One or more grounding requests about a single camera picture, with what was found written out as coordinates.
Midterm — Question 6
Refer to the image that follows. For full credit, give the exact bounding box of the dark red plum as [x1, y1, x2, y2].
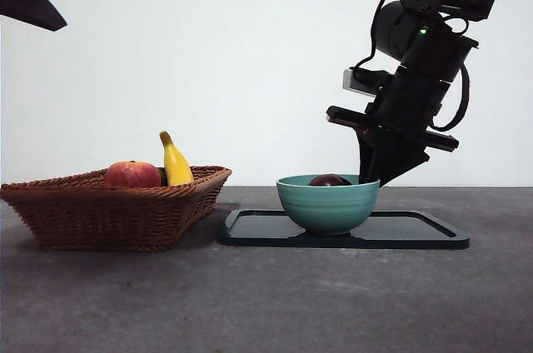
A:
[307, 173, 354, 186]

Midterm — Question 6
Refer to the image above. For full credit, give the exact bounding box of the teal ribbed bowl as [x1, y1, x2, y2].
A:
[276, 173, 381, 236]

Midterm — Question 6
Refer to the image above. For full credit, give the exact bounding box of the black rectangular tray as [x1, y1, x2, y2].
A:
[217, 208, 471, 251]

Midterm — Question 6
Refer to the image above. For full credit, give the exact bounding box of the yellow banana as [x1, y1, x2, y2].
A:
[158, 131, 196, 187]

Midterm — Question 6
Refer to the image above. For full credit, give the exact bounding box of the red orange peach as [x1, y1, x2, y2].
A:
[103, 160, 162, 188]

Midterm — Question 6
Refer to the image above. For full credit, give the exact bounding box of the brown wicker basket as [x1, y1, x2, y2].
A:
[0, 165, 233, 252]

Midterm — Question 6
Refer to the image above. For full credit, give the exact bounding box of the short looped right arm cable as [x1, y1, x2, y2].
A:
[431, 63, 472, 132]

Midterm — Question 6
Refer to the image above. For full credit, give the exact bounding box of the right wrist grey camera box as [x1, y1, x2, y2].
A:
[341, 68, 385, 99]

